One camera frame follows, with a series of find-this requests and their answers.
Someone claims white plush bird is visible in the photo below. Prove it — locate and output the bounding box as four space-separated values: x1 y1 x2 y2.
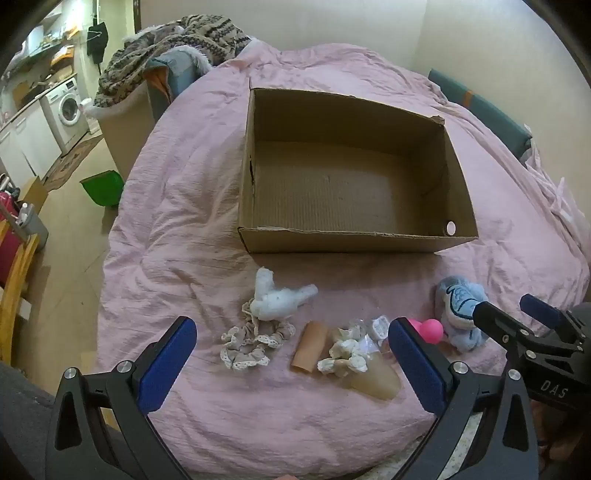
249 267 319 321

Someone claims clear plastic packet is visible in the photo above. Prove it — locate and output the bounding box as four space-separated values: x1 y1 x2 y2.
348 315 393 356

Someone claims green plastic bin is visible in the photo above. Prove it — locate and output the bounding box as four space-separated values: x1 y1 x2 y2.
79 170 125 208

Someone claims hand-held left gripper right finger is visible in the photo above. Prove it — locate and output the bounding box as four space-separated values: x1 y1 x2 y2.
388 318 541 480

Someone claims black hanging bag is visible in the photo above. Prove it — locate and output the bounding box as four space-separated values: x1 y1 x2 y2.
88 21 109 63

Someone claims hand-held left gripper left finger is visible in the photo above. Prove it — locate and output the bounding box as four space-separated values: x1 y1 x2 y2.
45 316 199 480

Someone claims person's right hand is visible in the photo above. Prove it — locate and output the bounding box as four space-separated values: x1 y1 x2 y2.
531 399 591 462

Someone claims tan tube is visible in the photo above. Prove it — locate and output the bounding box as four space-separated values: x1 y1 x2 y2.
290 322 329 372

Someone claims beige stocking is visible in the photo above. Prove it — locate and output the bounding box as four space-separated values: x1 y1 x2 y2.
342 351 402 401

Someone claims white lace scrunchie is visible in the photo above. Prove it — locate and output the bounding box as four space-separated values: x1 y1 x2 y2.
316 325 370 377

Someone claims pink suitcase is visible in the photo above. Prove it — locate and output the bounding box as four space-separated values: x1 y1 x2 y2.
0 191 24 287

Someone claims pale pink cloth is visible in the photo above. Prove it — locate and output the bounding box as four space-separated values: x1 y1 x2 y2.
526 138 591 259

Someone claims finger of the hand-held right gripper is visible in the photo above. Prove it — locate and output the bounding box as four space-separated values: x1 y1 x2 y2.
520 293 583 343
473 300 533 352

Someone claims pink blanket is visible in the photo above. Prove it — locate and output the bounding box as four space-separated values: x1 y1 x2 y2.
95 39 591 478

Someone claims patterned knit blanket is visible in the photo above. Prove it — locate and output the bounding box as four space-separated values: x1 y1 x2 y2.
95 15 252 109

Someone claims white cabinet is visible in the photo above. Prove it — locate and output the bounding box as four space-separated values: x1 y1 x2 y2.
0 99 61 185

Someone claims white washing machine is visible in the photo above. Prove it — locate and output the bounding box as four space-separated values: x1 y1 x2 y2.
41 78 90 153

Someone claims wooden chair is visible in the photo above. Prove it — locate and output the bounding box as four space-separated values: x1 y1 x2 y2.
0 219 42 365

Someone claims grey cloth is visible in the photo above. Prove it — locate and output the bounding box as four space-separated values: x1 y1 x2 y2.
0 362 61 480

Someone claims cluttered wall shelf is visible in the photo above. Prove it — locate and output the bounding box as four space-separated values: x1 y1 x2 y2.
4 14 88 93

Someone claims pink rubber duck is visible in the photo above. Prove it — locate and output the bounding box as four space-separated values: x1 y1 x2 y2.
406 318 445 344

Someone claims brown cardboard box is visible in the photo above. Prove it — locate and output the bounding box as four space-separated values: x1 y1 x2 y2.
237 88 479 254

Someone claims beige lace scrunchie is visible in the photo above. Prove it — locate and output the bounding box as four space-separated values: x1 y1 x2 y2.
220 298 296 371

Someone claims beige laundry basket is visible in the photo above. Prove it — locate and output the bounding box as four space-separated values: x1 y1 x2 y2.
85 80 160 183

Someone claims patterned floor rug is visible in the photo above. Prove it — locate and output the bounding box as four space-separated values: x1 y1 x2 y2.
44 134 105 190

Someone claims teal cushion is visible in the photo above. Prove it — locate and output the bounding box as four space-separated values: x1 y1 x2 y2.
427 69 532 160

